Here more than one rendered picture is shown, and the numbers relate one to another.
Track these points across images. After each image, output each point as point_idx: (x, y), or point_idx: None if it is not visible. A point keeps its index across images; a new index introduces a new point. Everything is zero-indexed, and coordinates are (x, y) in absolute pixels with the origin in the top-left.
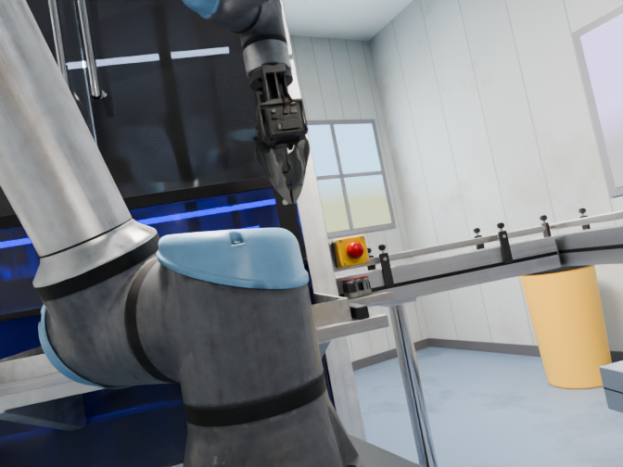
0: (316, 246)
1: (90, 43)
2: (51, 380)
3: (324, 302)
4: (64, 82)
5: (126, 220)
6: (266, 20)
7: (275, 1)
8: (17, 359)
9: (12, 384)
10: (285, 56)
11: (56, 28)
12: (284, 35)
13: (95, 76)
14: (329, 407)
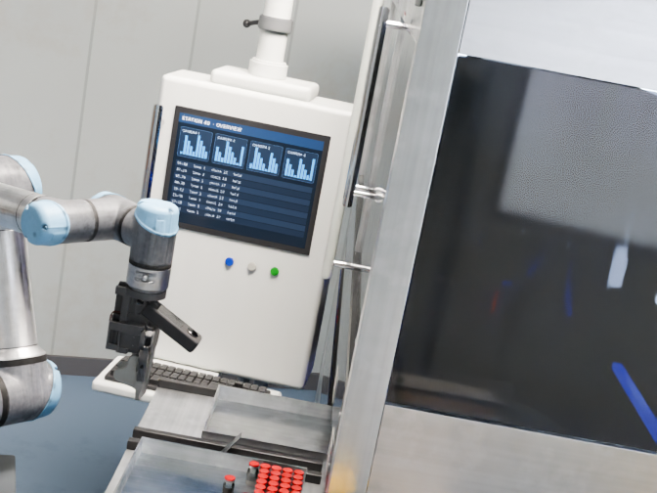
0: (327, 489)
1: (354, 147)
2: (171, 415)
3: (117, 486)
4: (1, 283)
5: (2, 348)
6: (129, 244)
7: (137, 227)
8: (271, 398)
9: (201, 406)
10: (129, 279)
11: (357, 123)
12: (135, 259)
13: (346, 185)
14: None
